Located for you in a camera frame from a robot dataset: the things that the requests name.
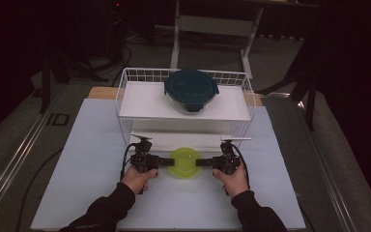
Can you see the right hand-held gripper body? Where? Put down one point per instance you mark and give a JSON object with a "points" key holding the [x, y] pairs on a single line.
{"points": [[227, 161]]}

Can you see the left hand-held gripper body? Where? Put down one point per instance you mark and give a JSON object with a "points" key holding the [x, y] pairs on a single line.
{"points": [[143, 160]]}

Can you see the yellow-green plastic plate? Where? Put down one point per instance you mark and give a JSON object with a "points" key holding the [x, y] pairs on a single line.
{"points": [[185, 162]]}

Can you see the glass container with blue lid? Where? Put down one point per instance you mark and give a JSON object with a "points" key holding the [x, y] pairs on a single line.
{"points": [[190, 87]]}

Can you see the person's left hand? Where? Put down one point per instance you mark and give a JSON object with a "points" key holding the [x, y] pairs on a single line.
{"points": [[135, 181]]}

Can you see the person's right hand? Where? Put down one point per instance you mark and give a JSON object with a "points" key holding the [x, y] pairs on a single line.
{"points": [[236, 183]]}

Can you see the black metal stand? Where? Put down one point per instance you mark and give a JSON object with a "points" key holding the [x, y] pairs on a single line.
{"points": [[46, 90], [309, 106]]}

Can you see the white-framed desk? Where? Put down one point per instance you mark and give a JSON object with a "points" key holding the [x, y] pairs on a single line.
{"points": [[215, 25]]}

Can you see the metal floor rail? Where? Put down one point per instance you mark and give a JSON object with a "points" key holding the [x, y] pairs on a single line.
{"points": [[16, 158], [326, 166]]}

